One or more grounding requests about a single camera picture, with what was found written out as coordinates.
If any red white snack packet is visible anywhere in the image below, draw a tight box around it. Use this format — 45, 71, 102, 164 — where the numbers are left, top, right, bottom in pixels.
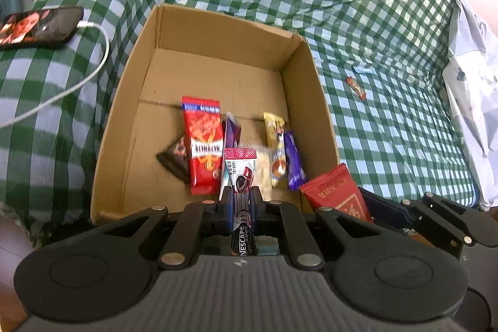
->
181, 96, 224, 195

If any black smartphone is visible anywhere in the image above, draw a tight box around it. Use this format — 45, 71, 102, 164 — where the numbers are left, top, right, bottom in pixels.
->
1, 7, 83, 50

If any brown cardboard box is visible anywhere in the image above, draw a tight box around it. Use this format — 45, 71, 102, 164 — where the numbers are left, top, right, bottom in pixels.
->
89, 3, 341, 226

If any small red candy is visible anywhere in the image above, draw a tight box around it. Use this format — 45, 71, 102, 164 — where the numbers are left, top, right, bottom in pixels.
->
346, 77, 366, 100

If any red nescafe coffee stick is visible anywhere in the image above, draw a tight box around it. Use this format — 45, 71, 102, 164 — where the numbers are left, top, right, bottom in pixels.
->
224, 147, 256, 257

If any black cracker packet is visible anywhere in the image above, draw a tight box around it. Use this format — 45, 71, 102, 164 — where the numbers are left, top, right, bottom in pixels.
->
156, 135, 190, 185

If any white printed plastic bag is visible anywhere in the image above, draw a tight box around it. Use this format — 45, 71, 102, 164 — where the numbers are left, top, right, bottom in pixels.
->
442, 0, 497, 211

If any white charging cable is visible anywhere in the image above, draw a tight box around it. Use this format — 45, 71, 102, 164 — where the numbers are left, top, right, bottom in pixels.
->
0, 20, 111, 129

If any green checkered sofa cover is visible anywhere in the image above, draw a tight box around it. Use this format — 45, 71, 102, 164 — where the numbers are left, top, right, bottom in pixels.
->
1, 0, 479, 245

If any clear rice cracker pack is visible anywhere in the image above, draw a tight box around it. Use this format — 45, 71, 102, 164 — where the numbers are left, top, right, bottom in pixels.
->
251, 145, 273, 201

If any yellow candy bar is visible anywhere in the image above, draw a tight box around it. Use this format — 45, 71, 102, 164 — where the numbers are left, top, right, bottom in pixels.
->
263, 112, 287, 187

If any light blue sachet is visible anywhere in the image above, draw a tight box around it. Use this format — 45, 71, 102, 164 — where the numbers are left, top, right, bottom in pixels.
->
353, 64, 376, 75

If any purple chocolate bar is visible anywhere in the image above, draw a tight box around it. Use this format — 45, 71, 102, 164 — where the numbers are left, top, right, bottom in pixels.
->
284, 131, 307, 190

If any purple white wafer pack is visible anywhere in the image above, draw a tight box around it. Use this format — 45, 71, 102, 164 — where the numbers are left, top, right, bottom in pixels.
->
224, 112, 242, 149

